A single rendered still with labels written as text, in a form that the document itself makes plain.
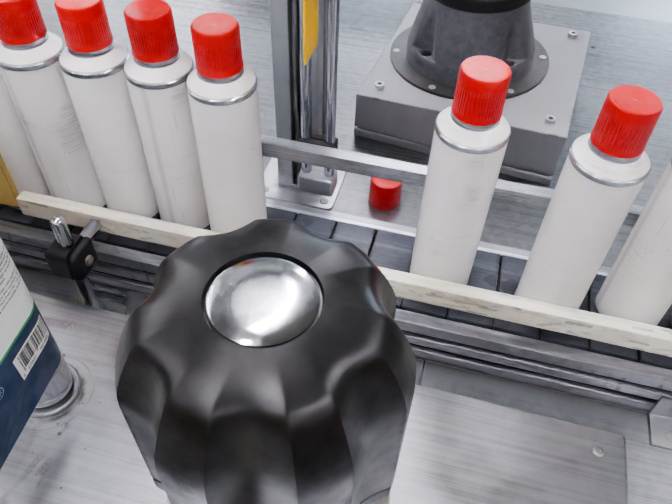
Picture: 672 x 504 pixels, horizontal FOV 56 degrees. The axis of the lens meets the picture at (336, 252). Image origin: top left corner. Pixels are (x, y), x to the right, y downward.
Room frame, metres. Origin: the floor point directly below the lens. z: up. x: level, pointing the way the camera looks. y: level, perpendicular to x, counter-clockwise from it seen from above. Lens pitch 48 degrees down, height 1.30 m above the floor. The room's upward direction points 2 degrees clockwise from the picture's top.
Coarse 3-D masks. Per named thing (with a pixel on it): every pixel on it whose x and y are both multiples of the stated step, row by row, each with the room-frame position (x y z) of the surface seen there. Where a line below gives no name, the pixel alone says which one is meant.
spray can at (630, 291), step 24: (648, 216) 0.32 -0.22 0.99; (648, 240) 0.32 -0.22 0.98; (624, 264) 0.32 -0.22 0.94; (648, 264) 0.31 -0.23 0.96; (600, 288) 0.34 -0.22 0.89; (624, 288) 0.31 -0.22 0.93; (648, 288) 0.30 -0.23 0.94; (600, 312) 0.32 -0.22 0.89; (624, 312) 0.31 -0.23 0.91; (648, 312) 0.30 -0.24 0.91
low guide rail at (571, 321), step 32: (32, 192) 0.41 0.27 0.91; (128, 224) 0.37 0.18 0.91; (160, 224) 0.37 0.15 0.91; (416, 288) 0.32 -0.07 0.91; (448, 288) 0.32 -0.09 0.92; (480, 288) 0.32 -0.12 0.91; (512, 320) 0.30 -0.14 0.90; (544, 320) 0.30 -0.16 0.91; (576, 320) 0.29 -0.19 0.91; (608, 320) 0.29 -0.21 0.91
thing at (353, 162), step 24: (264, 144) 0.43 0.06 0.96; (288, 144) 0.43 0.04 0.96; (312, 144) 0.43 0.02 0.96; (336, 168) 0.41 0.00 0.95; (360, 168) 0.41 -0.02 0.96; (384, 168) 0.40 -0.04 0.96; (408, 168) 0.40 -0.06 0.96; (504, 192) 0.38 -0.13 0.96; (528, 192) 0.38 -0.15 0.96; (552, 192) 0.38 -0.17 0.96
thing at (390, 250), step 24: (0, 216) 0.41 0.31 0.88; (24, 216) 0.41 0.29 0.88; (288, 216) 0.42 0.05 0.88; (312, 216) 0.43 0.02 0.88; (96, 240) 0.39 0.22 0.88; (120, 240) 0.38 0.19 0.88; (360, 240) 0.40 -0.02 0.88; (384, 240) 0.40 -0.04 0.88; (408, 240) 0.40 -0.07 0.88; (384, 264) 0.37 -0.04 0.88; (408, 264) 0.37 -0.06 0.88; (480, 264) 0.37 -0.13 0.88; (504, 264) 0.38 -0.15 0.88; (504, 288) 0.35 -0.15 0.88; (432, 312) 0.32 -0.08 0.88; (456, 312) 0.32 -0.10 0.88; (528, 336) 0.30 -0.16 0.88; (552, 336) 0.30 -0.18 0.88; (576, 336) 0.30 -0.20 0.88; (648, 360) 0.28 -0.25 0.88
